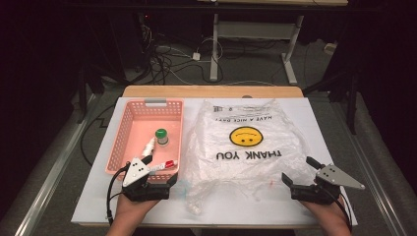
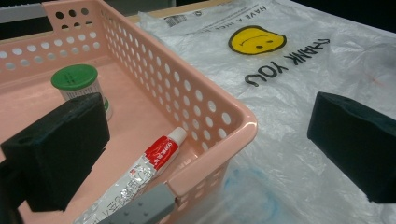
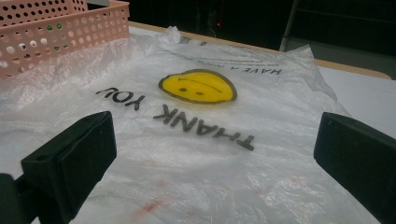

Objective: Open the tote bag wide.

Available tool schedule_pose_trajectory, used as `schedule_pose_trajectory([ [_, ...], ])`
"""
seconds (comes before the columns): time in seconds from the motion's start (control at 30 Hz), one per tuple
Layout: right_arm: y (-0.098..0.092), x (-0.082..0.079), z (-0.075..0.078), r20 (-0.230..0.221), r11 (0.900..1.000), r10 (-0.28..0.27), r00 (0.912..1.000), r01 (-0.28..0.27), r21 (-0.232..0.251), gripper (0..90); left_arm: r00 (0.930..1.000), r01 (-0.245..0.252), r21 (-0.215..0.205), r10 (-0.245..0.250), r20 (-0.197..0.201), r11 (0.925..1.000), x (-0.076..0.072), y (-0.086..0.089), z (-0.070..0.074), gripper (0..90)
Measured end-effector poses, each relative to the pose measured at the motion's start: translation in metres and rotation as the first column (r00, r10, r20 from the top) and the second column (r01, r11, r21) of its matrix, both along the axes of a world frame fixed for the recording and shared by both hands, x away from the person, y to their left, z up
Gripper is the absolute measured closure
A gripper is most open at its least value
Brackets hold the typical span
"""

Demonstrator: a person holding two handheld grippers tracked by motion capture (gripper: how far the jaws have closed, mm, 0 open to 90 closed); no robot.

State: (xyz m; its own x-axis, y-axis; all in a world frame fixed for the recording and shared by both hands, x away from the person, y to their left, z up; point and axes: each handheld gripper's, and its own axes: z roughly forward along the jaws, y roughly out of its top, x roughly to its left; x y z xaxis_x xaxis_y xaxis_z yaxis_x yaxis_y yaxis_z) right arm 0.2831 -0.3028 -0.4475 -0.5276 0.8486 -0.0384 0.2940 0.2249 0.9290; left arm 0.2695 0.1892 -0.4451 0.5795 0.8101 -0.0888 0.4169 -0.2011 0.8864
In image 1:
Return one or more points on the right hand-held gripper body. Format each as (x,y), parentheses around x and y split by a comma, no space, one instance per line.
(331,177)

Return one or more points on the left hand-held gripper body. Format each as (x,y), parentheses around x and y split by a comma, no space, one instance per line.
(134,173)

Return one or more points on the small white bottle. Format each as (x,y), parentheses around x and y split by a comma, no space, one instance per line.
(148,147)

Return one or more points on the red and white tube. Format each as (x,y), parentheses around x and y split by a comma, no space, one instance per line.
(164,165)

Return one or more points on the green capped bottle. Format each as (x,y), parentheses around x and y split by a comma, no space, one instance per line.
(161,136)

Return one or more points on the pink plastic basket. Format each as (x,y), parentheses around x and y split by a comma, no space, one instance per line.
(141,131)

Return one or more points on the clear plastic smiley bag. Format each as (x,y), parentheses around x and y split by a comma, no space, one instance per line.
(249,170)

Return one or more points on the person's right hand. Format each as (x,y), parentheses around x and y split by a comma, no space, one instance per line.
(331,214)

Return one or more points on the person's left hand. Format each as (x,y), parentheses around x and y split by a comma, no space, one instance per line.
(129,211)

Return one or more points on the white board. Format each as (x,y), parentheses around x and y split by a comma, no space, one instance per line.
(196,209)

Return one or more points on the black stand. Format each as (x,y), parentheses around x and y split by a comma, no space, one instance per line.
(351,98)
(83,88)

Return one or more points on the white power adapter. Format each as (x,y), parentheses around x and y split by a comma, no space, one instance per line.
(196,56)

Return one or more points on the metal floor rail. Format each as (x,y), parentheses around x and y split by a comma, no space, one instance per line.
(55,167)
(370,170)

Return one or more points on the white metal desk frame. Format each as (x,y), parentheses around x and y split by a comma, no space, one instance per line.
(255,30)

